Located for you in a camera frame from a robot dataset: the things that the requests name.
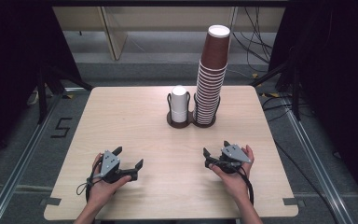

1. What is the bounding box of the metal floor rail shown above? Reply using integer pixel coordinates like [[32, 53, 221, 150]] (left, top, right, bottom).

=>
[[279, 94, 357, 224], [0, 88, 68, 224]]

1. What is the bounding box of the white paper cup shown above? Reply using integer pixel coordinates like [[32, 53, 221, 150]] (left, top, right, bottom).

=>
[[171, 107, 188, 123], [171, 85, 189, 111]]

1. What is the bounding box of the white cord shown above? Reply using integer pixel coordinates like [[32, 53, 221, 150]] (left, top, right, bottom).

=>
[[27, 89, 41, 106]]

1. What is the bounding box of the black tape strip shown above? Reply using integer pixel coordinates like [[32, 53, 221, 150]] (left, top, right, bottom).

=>
[[39, 197, 62, 207], [282, 197, 306, 208]]

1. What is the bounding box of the brown ribbed paper cup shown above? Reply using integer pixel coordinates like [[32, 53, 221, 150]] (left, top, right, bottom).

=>
[[200, 24, 231, 70]]

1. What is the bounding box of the beige wooden shelf unit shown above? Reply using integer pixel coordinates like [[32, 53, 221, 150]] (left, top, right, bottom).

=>
[[52, 6, 286, 62]]

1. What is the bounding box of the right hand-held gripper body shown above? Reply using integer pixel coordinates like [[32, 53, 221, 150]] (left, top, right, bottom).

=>
[[213, 144, 252, 175]]

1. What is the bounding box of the long black floor cable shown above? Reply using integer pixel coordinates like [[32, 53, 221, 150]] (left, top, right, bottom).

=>
[[274, 139, 341, 224]]

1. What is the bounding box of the dark curtain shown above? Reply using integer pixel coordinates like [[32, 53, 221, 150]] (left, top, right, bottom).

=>
[[267, 0, 358, 216], [0, 0, 83, 171]]

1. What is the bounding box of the short black floor cable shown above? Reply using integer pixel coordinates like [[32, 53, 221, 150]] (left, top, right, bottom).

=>
[[261, 95, 293, 123]]

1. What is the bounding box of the person's right hand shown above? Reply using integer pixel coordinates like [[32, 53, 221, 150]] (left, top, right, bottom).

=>
[[209, 145, 255, 204]]

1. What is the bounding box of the stack of brown paper cups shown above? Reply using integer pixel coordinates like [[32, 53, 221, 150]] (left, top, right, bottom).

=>
[[193, 60, 228, 125]]

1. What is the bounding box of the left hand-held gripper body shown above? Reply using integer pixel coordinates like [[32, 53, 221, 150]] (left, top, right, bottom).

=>
[[99, 150, 132, 185]]

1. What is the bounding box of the black metal stand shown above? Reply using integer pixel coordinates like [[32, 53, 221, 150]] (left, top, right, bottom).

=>
[[249, 46, 303, 122], [36, 63, 95, 125]]

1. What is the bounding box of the black cable bundle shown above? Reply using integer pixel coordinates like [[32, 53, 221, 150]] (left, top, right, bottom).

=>
[[231, 7, 275, 74]]

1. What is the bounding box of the person's left hand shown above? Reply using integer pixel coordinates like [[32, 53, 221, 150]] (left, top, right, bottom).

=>
[[88, 152, 132, 209]]

